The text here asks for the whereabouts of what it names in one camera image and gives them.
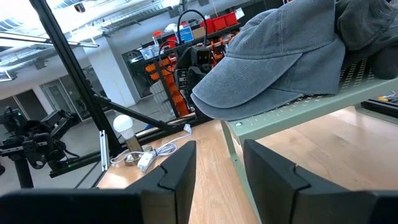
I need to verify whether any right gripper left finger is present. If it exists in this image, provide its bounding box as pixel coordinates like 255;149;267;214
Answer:
126;139;197;224

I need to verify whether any black aluminium frame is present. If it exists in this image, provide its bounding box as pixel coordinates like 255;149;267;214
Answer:
29;0;398;189

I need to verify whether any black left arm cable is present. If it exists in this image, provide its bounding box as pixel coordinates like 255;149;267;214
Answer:
176;8;208;50

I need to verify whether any storage rack with bins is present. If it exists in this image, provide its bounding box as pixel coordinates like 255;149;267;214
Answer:
123;0;268;118

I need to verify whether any dark green bucket hat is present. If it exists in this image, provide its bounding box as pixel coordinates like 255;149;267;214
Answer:
335;0;398;62

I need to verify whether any grey baseball cap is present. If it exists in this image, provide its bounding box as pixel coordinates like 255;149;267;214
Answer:
194;90;341;121
190;0;346;110

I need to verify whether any green perforated metal shelf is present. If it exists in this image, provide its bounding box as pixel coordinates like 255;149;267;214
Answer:
220;57;398;224

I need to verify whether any white lamp cable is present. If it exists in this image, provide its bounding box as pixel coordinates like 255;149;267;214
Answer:
110;123;193;174

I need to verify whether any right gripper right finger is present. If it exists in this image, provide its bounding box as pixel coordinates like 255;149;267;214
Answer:
243;139;376;224

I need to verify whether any white bulb table lamp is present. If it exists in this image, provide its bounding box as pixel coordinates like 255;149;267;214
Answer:
112;114;153;166

